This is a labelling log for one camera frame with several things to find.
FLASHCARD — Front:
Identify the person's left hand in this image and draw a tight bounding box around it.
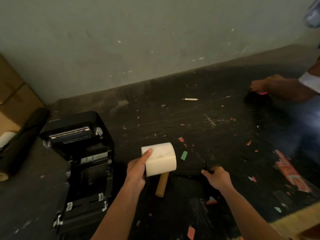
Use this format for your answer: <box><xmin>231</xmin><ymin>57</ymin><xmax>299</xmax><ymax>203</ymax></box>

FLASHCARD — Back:
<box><xmin>125</xmin><ymin>148</ymin><xmax>153</xmax><ymax>191</ymax></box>

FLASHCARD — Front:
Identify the person's right hand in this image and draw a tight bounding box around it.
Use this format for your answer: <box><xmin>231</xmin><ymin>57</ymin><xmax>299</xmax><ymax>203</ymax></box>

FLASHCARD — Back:
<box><xmin>201</xmin><ymin>166</ymin><xmax>233</xmax><ymax>193</ymax></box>

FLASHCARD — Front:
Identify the white paper roll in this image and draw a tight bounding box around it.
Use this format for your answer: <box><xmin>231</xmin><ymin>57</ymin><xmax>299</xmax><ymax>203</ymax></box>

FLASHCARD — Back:
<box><xmin>141</xmin><ymin>142</ymin><xmax>177</xmax><ymax>177</ymax></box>

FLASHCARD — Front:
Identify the brown cardboard core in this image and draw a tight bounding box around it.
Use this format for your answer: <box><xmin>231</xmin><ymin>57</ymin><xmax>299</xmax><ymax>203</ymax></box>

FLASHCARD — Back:
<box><xmin>155</xmin><ymin>172</ymin><xmax>170</xmax><ymax>198</ymax></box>

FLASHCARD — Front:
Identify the black roll spindle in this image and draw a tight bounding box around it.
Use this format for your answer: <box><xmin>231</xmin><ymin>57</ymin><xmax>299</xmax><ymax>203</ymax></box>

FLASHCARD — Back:
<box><xmin>175</xmin><ymin>161</ymin><xmax>215</xmax><ymax>179</ymax></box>

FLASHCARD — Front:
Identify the black printer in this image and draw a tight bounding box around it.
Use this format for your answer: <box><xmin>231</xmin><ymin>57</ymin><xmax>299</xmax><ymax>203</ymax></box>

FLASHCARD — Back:
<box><xmin>39</xmin><ymin>111</ymin><xmax>115</xmax><ymax>240</ymax></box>

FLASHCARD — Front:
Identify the another person's forearm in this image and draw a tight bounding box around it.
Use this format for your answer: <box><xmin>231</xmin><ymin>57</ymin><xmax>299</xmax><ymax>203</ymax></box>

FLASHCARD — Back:
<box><xmin>265</xmin><ymin>75</ymin><xmax>318</xmax><ymax>103</ymax></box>

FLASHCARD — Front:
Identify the person's right forearm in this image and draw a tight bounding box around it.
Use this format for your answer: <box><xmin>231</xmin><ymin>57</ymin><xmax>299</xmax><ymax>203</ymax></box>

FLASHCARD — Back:
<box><xmin>220</xmin><ymin>185</ymin><xmax>285</xmax><ymax>240</ymax></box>

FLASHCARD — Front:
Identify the person's left forearm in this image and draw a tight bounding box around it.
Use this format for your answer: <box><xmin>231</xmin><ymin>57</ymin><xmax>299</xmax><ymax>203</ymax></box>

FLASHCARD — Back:
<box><xmin>91</xmin><ymin>182</ymin><xmax>145</xmax><ymax>240</ymax></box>

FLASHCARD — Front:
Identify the black film roll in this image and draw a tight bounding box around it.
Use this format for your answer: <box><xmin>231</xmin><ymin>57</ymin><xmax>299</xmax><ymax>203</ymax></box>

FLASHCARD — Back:
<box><xmin>0</xmin><ymin>107</ymin><xmax>50</xmax><ymax>182</ymax></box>

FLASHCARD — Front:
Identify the white film roll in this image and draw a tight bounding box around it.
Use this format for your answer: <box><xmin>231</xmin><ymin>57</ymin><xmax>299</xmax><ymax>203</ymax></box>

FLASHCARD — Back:
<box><xmin>0</xmin><ymin>131</ymin><xmax>17</xmax><ymax>149</ymax></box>

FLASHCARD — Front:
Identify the red printed sticker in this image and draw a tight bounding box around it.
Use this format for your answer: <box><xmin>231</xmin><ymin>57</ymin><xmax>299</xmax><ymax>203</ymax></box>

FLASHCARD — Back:
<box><xmin>274</xmin><ymin>150</ymin><xmax>312</xmax><ymax>193</ymax></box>

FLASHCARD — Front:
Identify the brown cardboard box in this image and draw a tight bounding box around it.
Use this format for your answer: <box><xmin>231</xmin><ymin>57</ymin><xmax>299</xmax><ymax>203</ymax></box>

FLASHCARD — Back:
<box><xmin>0</xmin><ymin>55</ymin><xmax>24</xmax><ymax>105</ymax></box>
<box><xmin>0</xmin><ymin>83</ymin><xmax>44</xmax><ymax>135</ymax></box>

